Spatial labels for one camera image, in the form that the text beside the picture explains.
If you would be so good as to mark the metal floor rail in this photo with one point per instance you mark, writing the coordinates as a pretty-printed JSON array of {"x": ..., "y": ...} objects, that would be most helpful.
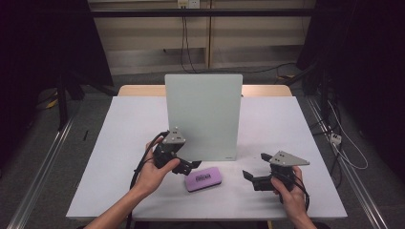
[
  {"x": 38, "y": 171},
  {"x": 347, "y": 171}
]

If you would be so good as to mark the black metal stand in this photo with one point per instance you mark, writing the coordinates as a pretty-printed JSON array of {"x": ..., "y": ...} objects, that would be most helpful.
[{"x": 62, "y": 98}]

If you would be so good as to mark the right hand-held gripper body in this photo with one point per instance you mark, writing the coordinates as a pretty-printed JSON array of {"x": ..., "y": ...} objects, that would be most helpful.
[{"x": 280, "y": 168}]

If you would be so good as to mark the black horizontal frame bar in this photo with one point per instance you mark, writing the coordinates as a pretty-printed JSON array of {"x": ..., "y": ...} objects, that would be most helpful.
[{"x": 203, "y": 12}]

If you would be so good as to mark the white wall socket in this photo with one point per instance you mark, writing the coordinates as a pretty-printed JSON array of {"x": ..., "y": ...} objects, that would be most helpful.
[{"x": 188, "y": 3}]

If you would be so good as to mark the wooden table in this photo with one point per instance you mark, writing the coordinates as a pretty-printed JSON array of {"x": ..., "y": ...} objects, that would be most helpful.
[{"x": 140, "y": 90}]

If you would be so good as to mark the purple and black board eraser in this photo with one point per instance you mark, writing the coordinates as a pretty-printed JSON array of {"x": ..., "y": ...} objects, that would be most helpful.
[{"x": 203, "y": 178}]

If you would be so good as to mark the person's right hand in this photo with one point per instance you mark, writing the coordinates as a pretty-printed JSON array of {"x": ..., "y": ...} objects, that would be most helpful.
[{"x": 291, "y": 197}]

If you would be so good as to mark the person's left hand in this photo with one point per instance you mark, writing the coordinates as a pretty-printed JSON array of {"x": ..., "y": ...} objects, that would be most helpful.
[{"x": 153, "y": 178}]

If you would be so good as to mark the pale green glass whiteboard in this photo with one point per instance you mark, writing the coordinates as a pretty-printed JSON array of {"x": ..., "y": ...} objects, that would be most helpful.
[{"x": 203, "y": 108}]

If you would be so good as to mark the dark curtain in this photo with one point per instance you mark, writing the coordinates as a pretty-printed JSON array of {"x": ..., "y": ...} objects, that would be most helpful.
[
  {"x": 38, "y": 47},
  {"x": 366, "y": 63}
]

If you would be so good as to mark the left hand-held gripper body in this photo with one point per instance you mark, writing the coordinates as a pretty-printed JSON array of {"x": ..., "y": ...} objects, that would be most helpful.
[{"x": 167, "y": 149}]

